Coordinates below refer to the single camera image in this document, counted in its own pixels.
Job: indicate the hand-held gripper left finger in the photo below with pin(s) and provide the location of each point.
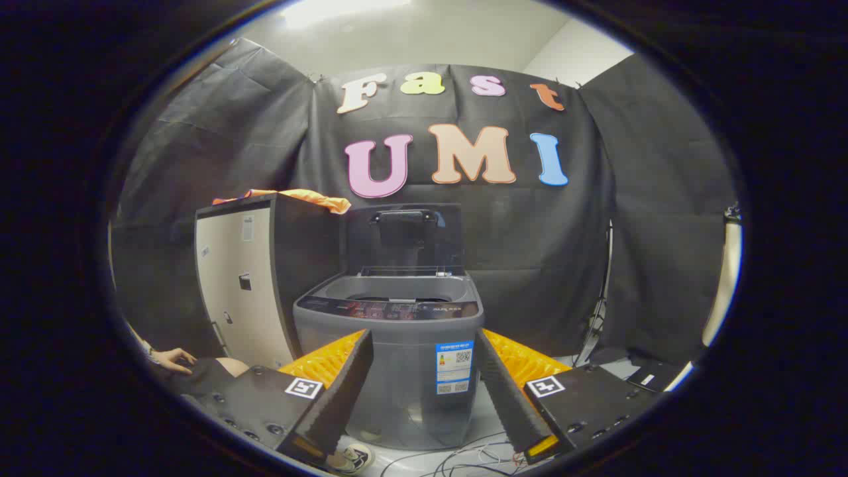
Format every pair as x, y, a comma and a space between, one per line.
341, 397

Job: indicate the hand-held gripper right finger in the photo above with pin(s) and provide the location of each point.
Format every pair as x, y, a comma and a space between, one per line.
507, 397

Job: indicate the grey washing machine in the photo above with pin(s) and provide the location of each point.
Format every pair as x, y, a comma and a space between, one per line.
397, 377

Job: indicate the dark washing machine lid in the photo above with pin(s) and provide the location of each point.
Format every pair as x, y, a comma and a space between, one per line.
404, 246

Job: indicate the orange polo shirt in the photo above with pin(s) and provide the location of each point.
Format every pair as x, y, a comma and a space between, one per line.
319, 197

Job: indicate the white and dark cabinet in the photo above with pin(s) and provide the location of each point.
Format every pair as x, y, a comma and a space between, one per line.
238, 298

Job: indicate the black flat device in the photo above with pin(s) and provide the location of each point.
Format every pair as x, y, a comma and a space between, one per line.
652, 377

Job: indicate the black backdrop cloth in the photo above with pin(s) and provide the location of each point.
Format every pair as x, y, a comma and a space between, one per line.
530, 238

